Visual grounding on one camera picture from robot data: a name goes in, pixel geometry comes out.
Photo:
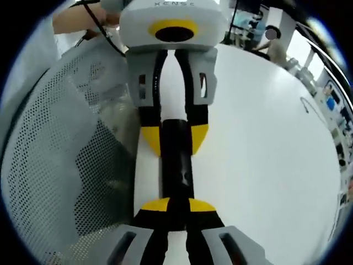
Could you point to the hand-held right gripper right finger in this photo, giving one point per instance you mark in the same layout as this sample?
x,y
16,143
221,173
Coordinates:
x,y
209,243

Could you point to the person's light shirt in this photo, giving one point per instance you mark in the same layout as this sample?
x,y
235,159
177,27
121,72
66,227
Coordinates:
x,y
33,69

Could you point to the person's left hand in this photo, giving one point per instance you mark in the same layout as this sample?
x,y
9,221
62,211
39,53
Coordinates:
x,y
111,18

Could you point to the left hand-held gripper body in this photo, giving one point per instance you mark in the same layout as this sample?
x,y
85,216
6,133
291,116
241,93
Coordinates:
x,y
173,13

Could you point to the white mesh bag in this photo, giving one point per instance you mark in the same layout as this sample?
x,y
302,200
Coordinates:
x,y
49,171

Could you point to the black remote control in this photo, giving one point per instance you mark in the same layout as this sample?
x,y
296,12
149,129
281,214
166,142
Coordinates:
x,y
176,154

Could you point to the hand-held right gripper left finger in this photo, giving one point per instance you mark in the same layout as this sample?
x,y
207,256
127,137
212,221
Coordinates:
x,y
143,237

